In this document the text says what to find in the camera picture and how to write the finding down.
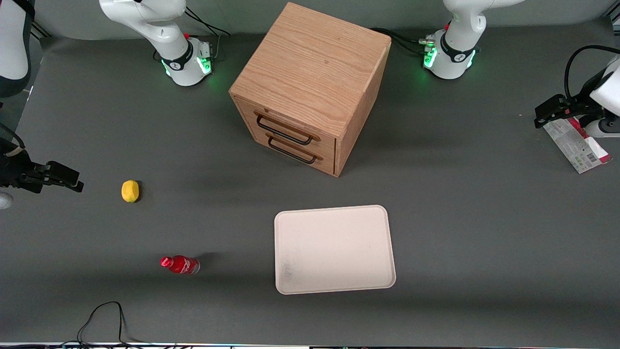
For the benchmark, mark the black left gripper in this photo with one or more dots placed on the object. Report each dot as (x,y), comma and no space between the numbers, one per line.
(577,105)

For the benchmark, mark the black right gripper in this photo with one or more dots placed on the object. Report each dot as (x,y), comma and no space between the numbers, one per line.
(14,170)

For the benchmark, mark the red cookie box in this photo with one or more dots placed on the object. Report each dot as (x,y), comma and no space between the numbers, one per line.
(579,148)

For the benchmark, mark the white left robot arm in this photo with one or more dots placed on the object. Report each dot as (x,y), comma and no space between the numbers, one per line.
(455,58)

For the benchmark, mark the beige plastic tray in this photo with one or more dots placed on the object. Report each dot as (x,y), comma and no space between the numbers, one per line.
(334,249)

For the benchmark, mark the yellow lemon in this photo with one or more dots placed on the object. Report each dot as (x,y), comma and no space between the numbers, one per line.
(130,191)

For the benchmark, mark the dark grey table mat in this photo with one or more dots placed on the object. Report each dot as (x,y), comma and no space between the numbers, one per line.
(484,218)

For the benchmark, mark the red soda bottle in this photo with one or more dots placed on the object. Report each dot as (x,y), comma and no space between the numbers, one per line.
(181,264)

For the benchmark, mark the wooden drawer front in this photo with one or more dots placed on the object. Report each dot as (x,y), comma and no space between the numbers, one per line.
(290,125)
(319,164)

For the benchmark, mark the wooden drawer cabinet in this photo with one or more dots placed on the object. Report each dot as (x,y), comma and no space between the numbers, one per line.
(310,63)

